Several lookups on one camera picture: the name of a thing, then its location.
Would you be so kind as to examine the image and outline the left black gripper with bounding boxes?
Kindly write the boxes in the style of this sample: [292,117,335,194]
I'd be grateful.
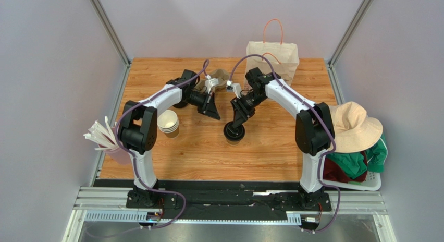
[183,91,220,121]

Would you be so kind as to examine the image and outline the single black cup lid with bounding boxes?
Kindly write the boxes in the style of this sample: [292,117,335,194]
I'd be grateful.
[223,122,245,142]

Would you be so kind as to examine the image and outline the single brown paper cup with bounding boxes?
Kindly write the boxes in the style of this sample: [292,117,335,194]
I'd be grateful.
[226,139,241,146]

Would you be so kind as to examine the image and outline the stack of paper cups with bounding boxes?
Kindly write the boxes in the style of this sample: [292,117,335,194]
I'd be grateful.
[157,110,180,139]

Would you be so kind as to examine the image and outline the paper takeout bag orange handles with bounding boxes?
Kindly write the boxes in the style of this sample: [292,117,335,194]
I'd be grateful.
[245,18,300,86]

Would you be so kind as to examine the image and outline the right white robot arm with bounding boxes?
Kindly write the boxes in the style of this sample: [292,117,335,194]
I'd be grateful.
[224,68,335,209]

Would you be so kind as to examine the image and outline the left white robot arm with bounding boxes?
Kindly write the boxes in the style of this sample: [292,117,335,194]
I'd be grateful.
[115,70,222,208]

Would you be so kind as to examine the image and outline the stack of black lids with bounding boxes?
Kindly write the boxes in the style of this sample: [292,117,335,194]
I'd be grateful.
[173,101,188,108]

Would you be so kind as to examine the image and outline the dark red garment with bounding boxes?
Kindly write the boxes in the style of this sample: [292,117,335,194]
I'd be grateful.
[323,157,368,185]

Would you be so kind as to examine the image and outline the pink cup with straws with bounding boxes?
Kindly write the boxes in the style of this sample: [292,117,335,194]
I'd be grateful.
[83,116,131,165]

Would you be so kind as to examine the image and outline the beige bucket hat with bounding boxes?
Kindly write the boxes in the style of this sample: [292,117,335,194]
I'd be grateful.
[329,101,384,153]

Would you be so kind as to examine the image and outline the green garment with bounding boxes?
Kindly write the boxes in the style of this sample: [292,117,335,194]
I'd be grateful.
[326,135,388,178]

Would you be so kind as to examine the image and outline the white plastic basket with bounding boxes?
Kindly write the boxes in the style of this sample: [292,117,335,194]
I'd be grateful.
[322,144,379,191]

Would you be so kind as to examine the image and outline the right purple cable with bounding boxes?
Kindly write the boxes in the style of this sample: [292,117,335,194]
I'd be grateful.
[229,54,341,234]

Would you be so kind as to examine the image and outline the purple cable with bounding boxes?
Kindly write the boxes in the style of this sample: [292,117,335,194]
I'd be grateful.
[114,59,211,229]
[229,54,341,234]

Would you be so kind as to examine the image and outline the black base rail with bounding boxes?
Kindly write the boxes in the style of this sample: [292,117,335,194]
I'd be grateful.
[93,179,333,221]

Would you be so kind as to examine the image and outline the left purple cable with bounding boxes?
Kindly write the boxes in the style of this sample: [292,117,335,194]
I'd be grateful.
[114,59,211,229]

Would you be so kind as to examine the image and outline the aluminium frame base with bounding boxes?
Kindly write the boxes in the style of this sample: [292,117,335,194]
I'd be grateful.
[63,187,396,241]

